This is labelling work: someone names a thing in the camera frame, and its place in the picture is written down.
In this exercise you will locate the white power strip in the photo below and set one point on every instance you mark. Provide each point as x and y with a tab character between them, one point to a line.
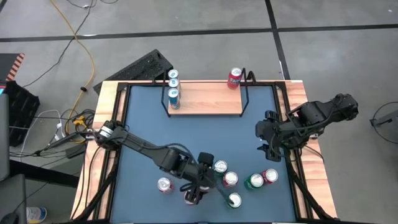
58	127

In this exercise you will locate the red Coca-Cola can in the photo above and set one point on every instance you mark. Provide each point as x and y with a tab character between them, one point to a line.
163	183
270	175
230	178

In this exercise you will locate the green soda can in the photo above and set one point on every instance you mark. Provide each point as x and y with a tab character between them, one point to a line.
221	166
235	199
256	180

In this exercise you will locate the grey equipment case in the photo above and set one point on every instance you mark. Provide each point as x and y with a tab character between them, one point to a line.
3	137

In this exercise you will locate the plastic bottle yellow blue label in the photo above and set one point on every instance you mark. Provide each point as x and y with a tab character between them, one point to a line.
35	214

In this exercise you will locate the black floor beam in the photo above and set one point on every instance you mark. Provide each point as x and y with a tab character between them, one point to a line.
43	174

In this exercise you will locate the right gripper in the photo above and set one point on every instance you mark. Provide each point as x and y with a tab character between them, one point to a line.
267	132

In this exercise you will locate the black plastic crate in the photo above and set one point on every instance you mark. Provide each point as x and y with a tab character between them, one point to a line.
21	109

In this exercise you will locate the blue silver Red Bull can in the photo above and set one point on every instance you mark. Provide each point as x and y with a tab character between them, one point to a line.
174	98
174	83
173	74

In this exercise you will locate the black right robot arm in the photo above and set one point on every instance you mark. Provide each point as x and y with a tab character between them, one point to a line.
314	113

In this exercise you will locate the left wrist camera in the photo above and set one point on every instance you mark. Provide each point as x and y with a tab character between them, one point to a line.
206	158

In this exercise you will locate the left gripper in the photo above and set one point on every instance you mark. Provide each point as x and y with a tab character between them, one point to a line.
200	177

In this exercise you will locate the black orange striped panel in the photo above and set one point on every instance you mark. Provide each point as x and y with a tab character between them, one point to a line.
7	65

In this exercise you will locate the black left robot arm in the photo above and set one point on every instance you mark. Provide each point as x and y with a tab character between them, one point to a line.
140	144

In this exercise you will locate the blue table mat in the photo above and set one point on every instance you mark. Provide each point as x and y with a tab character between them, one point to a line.
199	137

